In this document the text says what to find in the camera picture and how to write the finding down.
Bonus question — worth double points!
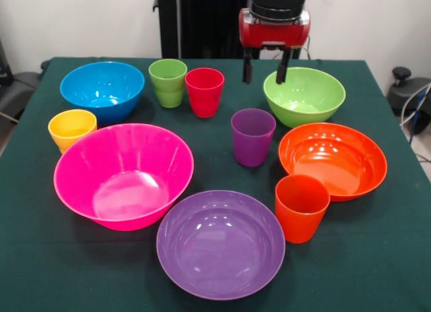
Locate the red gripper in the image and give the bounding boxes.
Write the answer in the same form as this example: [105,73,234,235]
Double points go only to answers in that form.
[238,7,311,86]

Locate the green bowl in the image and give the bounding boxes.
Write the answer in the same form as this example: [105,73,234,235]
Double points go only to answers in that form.
[263,67,347,129]

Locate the red cup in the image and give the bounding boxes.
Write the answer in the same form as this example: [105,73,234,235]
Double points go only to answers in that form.
[185,67,225,119]

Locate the purple cup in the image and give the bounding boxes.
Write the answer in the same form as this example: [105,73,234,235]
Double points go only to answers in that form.
[230,108,277,168]

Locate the green cup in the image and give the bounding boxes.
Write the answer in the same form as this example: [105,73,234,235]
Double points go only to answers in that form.
[148,58,188,92]
[154,86,186,108]

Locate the orange bowl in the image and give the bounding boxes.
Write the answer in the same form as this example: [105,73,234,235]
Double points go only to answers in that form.
[278,122,389,203]

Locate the orange cup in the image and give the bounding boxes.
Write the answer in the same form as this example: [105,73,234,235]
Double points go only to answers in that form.
[275,174,331,245]

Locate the blue bowl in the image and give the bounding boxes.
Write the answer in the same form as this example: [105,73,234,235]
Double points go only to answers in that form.
[59,61,145,125]

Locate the pink bowl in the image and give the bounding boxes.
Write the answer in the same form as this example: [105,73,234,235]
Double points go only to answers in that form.
[53,123,195,232]

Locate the purple bowl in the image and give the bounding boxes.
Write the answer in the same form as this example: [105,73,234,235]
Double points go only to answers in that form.
[156,189,286,301]

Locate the yellow cup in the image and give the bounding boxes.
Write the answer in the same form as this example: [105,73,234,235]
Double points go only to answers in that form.
[47,108,98,154]

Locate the dark green tablecloth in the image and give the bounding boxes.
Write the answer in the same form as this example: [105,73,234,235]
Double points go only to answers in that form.
[0,57,431,312]

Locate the black equipment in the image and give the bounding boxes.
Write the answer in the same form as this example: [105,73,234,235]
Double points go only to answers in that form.
[0,38,43,124]

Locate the grey cable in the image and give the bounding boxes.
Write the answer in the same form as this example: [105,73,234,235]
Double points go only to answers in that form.
[399,84,431,127]

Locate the blue cable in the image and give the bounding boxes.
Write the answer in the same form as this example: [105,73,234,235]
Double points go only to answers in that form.
[407,85,427,134]

